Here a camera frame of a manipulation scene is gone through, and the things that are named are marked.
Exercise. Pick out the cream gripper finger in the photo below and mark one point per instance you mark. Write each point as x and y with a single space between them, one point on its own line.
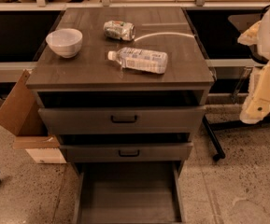
250 36
257 104

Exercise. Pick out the clear plastic water bottle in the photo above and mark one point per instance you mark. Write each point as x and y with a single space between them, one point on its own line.
140 59

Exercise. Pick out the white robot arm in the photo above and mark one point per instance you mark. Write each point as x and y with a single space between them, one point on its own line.
263 45

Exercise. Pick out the dark wooden drawer cabinet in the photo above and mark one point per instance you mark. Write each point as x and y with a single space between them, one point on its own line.
91 80

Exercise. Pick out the open bottom drawer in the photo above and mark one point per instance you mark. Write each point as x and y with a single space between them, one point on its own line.
129 193

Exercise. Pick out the black chair with stand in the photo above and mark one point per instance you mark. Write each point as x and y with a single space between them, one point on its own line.
211 128

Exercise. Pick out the crushed aluminium can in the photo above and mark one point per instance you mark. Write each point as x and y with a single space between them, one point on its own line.
120 30

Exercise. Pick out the white ceramic bowl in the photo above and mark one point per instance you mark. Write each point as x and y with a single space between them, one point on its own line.
65 42

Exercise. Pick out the brown cardboard box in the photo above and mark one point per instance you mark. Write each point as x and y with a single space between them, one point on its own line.
19 115

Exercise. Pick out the top drawer with handle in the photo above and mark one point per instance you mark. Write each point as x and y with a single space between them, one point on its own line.
122 120

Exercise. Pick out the drawer with handle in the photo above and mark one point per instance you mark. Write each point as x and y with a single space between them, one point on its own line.
127 152
122 120

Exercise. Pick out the middle drawer with handle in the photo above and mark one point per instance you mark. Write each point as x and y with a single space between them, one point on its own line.
127 152

